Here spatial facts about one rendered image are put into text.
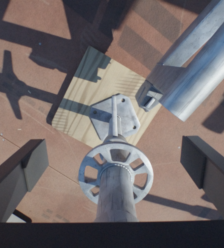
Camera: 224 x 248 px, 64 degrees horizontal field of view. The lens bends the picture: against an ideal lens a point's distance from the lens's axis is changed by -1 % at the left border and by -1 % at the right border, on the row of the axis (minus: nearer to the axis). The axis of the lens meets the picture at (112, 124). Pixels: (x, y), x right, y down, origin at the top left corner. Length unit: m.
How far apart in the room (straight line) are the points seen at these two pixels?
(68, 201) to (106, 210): 0.64
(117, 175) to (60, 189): 0.57
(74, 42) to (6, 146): 0.47
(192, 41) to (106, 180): 0.33
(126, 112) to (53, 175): 0.39
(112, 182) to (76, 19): 0.53
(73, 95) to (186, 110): 0.44
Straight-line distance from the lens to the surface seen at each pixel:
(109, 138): 0.38
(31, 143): 0.17
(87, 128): 0.66
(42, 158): 0.17
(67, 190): 0.82
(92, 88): 0.62
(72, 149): 0.72
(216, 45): 0.27
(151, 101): 0.39
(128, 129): 0.64
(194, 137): 0.17
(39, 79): 0.68
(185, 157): 0.17
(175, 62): 0.46
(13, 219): 0.89
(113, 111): 0.38
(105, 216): 0.21
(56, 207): 0.89
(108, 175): 0.28
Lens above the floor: 0.63
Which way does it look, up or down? 73 degrees down
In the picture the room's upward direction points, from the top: 178 degrees counter-clockwise
